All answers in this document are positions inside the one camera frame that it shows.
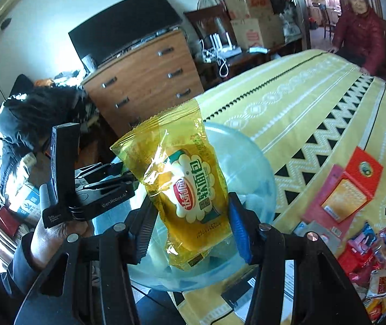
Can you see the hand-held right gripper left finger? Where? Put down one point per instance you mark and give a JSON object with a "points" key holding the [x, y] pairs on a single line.
{"points": [[142, 237]]}

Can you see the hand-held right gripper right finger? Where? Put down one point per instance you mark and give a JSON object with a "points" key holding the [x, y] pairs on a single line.
{"points": [[240, 230]]}

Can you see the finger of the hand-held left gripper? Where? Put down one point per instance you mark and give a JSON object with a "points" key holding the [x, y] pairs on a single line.
{"points": [[101, 170], [111, 181]]}

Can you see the yellow bread packet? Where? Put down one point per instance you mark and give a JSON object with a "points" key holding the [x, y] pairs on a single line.
{"points": [[186, 193]]}

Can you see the transparent blue plastic bowl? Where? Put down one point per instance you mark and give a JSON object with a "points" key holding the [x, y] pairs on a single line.
{"points": [[247, 162]]}

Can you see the pile of snack packets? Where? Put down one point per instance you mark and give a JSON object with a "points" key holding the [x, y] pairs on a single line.
{"points": [[382, 270]]}

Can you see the person's left forearm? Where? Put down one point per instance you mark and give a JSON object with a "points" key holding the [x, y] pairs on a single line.
{"points": [[6, 277]]}

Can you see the person's left hand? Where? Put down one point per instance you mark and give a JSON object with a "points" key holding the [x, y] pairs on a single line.
{"points": [[54, 243]]}

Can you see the blue and white carton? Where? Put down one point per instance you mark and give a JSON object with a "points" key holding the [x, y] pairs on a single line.
{"points": [[25, 203]]}

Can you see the black jacket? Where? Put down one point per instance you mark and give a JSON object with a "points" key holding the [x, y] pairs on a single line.
{"points": [[13, 125]]}

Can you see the pink flat box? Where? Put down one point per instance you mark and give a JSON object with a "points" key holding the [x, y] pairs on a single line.
{"points": [[318, 210]]}

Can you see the wooden dresser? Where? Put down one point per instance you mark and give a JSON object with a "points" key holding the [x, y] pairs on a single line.
{"points": [[138, 74]]}

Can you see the orange and red box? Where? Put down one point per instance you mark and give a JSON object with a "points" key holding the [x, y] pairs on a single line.
{"points": [[349, 196]]}

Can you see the black set-top box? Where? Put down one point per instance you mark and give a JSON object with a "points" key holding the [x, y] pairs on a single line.
{"points": [[152, 37]]}

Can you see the black television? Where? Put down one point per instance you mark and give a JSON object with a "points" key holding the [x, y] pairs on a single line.
{"points": [[125, 20]]}

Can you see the dark wooden table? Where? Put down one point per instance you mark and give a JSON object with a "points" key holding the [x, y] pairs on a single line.
{"points": [[247, 64]]}

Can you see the dark wooden chair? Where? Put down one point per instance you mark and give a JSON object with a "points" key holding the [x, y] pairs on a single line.
{"points": [[193, 30]]}

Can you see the white router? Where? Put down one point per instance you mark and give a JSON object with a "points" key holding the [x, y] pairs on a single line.
{"points": [[220, 45]]}

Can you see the cardboard box red square logo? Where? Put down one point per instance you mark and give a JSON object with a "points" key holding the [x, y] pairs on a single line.
{"points": [[257, 34]]}

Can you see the white printed plastic bag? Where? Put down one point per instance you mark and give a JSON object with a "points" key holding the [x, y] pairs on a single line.
{"points": [[293, 25]]}

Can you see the cardboard box red lettering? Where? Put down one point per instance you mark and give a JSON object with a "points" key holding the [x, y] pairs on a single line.
{"points": [[250, 5]]}

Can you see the wooden door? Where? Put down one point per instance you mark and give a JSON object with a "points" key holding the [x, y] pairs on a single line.
{"points": [[301, 13]]}

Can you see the black bag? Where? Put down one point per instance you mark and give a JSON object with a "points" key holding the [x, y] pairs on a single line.
{"points": [[279, 1]]}

